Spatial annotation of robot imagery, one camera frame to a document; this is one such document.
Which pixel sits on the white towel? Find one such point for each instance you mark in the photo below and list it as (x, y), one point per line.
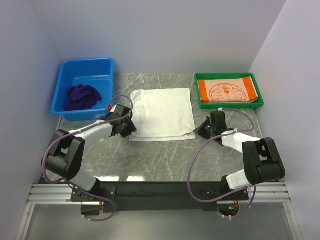
(162, 115)

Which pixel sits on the purple towel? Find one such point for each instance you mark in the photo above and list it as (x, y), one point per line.
(81, 97)

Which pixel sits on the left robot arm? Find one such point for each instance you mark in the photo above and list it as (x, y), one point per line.
(65, 153)

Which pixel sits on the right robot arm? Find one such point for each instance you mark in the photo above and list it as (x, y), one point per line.
(262, 162)

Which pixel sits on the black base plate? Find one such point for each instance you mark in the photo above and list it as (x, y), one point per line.
(156, 196)

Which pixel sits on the green plastic tray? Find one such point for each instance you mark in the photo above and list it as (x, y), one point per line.
(231, 105)

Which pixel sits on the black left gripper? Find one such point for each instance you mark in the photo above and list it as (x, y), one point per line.
(131, 128)

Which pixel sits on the orange Doraemon towel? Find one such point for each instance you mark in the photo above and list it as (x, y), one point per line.
(241, 90)

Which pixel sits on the blue plastic bin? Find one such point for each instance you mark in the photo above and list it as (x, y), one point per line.
(95, 72)

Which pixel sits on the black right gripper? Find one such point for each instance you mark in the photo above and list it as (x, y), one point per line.
(200, 130)

